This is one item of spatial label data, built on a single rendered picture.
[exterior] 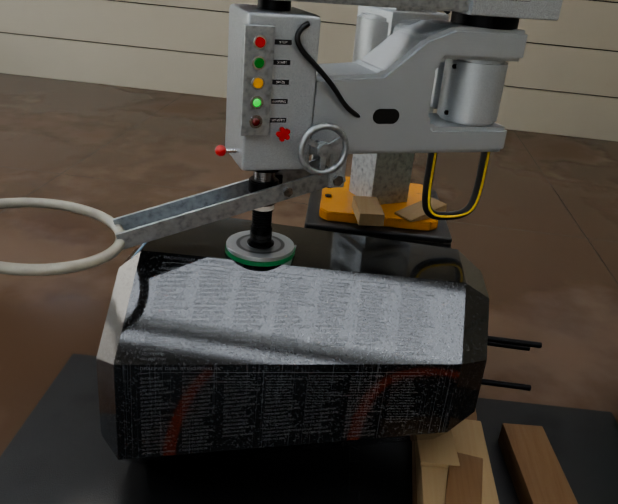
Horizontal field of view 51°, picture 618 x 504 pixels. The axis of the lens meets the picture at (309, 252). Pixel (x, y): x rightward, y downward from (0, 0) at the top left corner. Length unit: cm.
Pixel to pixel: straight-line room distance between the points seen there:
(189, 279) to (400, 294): 64
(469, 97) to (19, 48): 761
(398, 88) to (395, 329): 70
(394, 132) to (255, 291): 62
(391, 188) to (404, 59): 97
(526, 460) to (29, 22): 780
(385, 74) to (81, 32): 709
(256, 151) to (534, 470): 153
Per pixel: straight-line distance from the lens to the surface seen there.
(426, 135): 202
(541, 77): 819
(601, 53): 830
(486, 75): 209
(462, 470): 231
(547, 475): 261
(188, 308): 197
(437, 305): 200
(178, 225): 191
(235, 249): 200
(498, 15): 203
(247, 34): 173
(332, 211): 267
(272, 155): 184
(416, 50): 195
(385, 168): 275
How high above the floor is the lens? 174
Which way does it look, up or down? 25 degrees down
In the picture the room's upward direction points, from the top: 5 degrees clockwise
